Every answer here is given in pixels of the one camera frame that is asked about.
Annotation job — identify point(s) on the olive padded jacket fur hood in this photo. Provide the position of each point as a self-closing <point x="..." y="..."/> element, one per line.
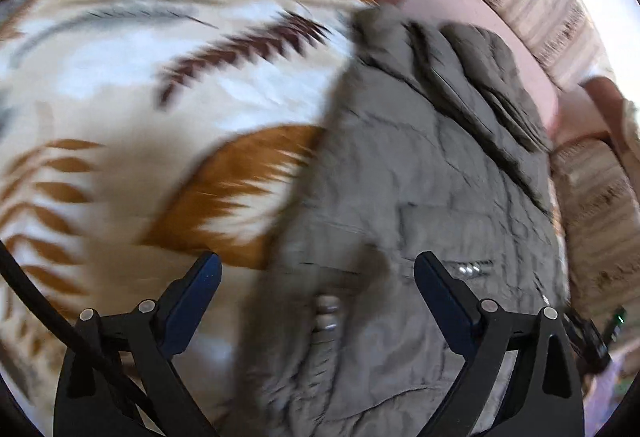
<point x="425" y="197"/>

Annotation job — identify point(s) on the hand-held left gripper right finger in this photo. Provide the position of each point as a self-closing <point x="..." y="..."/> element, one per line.
<point x="442" y="299"/>

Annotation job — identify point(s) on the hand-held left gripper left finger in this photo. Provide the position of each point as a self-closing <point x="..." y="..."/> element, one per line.
<point x="197" y="302"/>

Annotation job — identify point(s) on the pink cushion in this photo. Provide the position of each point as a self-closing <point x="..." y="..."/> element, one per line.
<point x="607" y="112"/>

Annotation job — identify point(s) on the cream leaf-print blanket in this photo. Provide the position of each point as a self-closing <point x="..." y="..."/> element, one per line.
<point x="125" y="82"/>

